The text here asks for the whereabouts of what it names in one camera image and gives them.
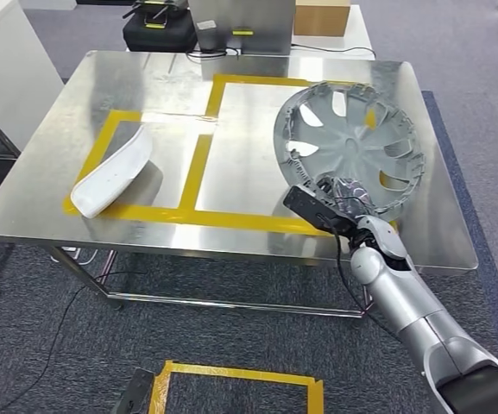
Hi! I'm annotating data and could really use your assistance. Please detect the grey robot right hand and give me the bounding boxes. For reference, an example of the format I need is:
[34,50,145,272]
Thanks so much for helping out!
[315,175,377,223]

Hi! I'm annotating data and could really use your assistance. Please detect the silver-grey plastic wheel cover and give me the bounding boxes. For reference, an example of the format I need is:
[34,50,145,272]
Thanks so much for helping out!
[272,81,426,225]

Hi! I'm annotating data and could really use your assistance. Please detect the white curved plastic part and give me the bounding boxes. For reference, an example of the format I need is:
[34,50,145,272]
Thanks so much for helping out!
[70,124,154,220]

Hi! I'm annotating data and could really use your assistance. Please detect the stainless steel workbench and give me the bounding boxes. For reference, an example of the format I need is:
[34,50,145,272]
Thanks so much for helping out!
[0,50,479,320]

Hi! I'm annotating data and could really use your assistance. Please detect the brown cardboard box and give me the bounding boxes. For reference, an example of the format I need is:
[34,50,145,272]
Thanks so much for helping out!
[293,0,352,38]

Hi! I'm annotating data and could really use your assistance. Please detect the yellow floor tape square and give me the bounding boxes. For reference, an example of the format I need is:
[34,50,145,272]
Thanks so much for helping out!
[148,360,325,414]

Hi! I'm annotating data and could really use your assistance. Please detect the black carry case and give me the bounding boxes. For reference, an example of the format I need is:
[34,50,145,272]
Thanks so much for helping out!
[121,0,199,54]

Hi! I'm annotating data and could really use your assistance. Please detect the white power strip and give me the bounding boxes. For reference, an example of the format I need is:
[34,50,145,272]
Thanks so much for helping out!
[50,247,99,267]

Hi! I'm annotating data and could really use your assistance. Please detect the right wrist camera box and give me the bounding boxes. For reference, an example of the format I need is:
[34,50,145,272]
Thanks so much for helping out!
[282,184,358,237]

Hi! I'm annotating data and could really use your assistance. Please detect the black camera cable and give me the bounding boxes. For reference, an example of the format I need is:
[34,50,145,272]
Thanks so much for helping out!
[330,214,401,344]

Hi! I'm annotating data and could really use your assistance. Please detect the thin black table cable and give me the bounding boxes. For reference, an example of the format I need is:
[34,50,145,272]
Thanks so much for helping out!
[292,42,377,60]

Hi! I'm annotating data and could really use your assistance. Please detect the black coiled cable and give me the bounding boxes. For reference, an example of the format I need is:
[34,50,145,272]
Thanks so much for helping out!
[185,47,241,63]

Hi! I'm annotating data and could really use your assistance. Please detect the long black floor cable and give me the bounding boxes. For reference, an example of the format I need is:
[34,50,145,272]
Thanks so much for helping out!
[0,270,149,414]

